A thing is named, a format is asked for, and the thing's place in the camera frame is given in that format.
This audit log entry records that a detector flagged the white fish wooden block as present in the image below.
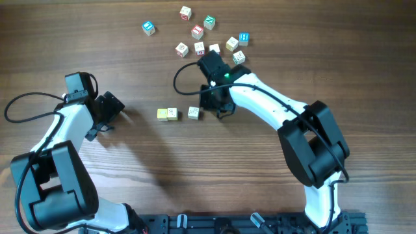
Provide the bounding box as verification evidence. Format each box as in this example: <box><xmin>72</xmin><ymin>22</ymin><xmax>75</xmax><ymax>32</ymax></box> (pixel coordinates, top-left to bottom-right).
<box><xmin>188</xmin><ymin>107</ymin><xmax>200</xmax><ymax>120</ymax></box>

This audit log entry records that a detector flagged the white yellow edged block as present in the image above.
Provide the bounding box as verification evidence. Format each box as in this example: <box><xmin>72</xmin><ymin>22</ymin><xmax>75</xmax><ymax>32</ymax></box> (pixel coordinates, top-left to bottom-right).
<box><xmin>167</xmin><ymin>107</ymin><xmax>178</xmax><ymax>121</ymax></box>

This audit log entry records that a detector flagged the red A wooden block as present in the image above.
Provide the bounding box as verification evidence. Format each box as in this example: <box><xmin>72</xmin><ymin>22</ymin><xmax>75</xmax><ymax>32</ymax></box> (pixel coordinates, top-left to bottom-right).
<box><xmin>209</xmin><ymin>44</ymin><xmax>220</xmax><ymax>54</ymax></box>

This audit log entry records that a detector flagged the yellow top wooden block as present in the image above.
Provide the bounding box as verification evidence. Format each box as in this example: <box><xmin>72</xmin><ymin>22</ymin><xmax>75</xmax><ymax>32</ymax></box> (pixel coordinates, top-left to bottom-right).
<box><xmin>157</xmin><ymin>109</ymin><xmax>168</xmax><ymax>121</ymax></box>

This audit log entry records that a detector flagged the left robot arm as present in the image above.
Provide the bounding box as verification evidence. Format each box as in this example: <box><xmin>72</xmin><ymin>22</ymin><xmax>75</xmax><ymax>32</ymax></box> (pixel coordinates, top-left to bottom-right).
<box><xmin>10</xmin><ymin>72</ymin><xmax>148</xmax><ymax>233</ymax></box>

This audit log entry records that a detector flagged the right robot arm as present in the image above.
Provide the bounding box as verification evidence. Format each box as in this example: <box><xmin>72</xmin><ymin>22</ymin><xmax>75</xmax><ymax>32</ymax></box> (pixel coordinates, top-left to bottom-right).
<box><xmin>196</xmin><ymin>52</ymin><xmax>350</xmax><ymax>233</ymax></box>

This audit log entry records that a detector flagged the green edged white block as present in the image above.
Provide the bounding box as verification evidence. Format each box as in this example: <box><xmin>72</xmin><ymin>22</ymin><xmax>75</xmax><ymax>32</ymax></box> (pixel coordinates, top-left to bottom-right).
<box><xmin>233</xmin><ymin>51</ymin><xmax>246</xmax><ymax>65</ymax></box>

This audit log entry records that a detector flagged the red nine wooden block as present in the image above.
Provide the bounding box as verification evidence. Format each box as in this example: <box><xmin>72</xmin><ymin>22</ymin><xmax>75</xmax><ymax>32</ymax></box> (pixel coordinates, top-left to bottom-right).
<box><xmin>194</xmin><ymin>42</ymin><xmax>205</xmax><ymax>56</ymax></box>

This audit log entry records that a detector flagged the yellow K wooden block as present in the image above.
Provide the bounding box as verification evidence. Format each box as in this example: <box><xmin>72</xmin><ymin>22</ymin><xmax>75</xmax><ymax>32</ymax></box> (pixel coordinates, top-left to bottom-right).
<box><xmin>226</xmin><ymin>37</ymin><xmax>239</xmax><ymax>51</ymax></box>

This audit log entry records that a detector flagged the red Q wooden block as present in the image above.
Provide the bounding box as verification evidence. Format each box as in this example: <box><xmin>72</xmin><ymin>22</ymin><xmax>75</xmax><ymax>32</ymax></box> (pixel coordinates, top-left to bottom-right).
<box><xmin>175</xmin><ymin>42</ymin><xmax>189</xmax><ymax>58</ymax></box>

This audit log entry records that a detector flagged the blue H wooden block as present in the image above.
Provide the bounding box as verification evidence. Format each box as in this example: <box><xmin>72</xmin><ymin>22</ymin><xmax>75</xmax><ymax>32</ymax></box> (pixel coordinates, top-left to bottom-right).
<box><xmin>239</xmin><ymin>32</ymin><xmax>250</xmax><ymax>46</ymax></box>

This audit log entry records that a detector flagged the red I letter block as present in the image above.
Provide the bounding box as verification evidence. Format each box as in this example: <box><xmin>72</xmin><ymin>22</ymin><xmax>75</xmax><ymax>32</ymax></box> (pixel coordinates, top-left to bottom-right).
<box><xmin>191</xmin><ymin>25</ymin><xmax>203</xmax><ymax>40</ymax></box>

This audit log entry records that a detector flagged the green N letter block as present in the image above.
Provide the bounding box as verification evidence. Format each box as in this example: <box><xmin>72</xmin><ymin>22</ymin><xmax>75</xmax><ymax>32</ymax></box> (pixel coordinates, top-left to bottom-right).
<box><xmin>203</xmin><ymin>15</ymin><xmax>216</xmax><ymax>30</ymax></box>

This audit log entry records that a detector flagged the blue letter block far left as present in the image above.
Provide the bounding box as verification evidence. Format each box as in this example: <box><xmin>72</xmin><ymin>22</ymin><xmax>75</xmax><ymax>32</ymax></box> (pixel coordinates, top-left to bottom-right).
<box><xmin>142</xmin><ymin>21</ymin><xmax>155</xmax><ymax>36</ymax></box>

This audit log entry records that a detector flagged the red letter block top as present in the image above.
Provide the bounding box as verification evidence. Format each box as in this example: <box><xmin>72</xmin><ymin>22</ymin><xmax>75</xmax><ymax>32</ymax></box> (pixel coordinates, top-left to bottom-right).
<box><xmin>179</xmin><ymin>6</ymin><xmax>192</xmax><ymax>21</ymax></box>

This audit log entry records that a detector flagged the right black camera cable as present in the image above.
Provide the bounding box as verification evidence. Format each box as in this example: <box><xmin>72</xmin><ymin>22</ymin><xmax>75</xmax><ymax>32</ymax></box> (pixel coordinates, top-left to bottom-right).
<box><xmin>172</xmin><ymin>61</ymin><xmax>350</xmax><ymax>233</ymax></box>

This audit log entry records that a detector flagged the black camera cable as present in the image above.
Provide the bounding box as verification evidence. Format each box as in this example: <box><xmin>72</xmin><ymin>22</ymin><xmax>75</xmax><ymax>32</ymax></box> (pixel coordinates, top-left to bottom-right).
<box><xmin>172</xmin><ymin>61</ymin><xmax>350</xmax><ymax>233</ymax></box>
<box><xmin>3</xmin><ymin>92</ymin><xmax>66</xmax><ymax>234</ymax></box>

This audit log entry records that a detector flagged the left black camera cable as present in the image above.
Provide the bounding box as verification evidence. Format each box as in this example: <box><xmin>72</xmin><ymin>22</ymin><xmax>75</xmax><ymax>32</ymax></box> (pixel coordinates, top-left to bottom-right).
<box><xmin>3</xmin><ymin>92</ymin><xmax>66</xmax><ymax>234</ymax></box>

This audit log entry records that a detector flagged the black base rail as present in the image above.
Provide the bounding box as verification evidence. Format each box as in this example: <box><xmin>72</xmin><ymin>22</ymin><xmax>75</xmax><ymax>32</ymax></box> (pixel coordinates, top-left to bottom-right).
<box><xmin>115</xmin><ymin>211</ymin><xmax>369</xmax><ymax>234</ymax></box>

